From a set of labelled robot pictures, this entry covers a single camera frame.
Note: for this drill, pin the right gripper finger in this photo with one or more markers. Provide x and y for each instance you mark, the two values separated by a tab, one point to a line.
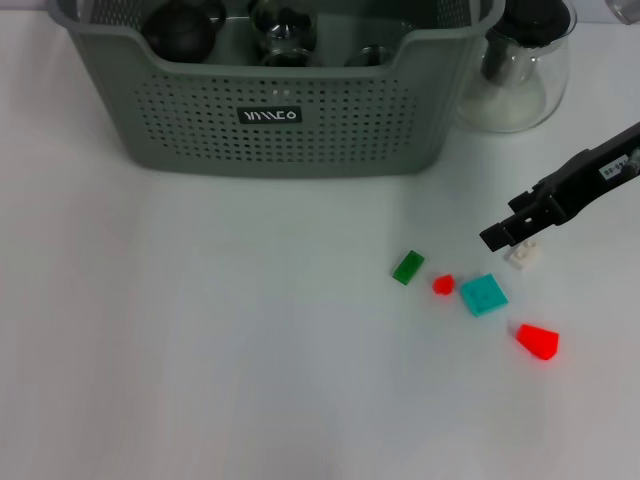
527	199
495	237

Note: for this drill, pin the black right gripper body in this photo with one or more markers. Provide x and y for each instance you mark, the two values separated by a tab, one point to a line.
580	185

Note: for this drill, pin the dark round teapot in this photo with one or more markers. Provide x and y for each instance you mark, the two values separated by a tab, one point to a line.
180	32

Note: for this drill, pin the small orange-red toy block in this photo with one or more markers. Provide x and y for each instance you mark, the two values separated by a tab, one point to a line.
443	284

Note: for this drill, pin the grey-green perforated storage basket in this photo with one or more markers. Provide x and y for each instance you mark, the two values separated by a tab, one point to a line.
325	140

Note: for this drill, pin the orange-red wedge toy block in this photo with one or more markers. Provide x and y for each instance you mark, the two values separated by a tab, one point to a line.
537	341

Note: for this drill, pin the green rectangular toy block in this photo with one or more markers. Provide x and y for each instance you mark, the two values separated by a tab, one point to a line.
409	267

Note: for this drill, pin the white two-stud toy block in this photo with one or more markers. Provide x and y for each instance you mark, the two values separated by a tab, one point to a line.
525	256

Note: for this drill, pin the teal square toy plate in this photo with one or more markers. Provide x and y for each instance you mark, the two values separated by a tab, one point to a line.
484	295

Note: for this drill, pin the glass carafe black lid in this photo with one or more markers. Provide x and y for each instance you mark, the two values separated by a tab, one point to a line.
510	100

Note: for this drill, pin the glass teacup black holder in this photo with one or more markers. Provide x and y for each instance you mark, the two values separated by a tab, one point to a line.
370	55
282	25
285	56

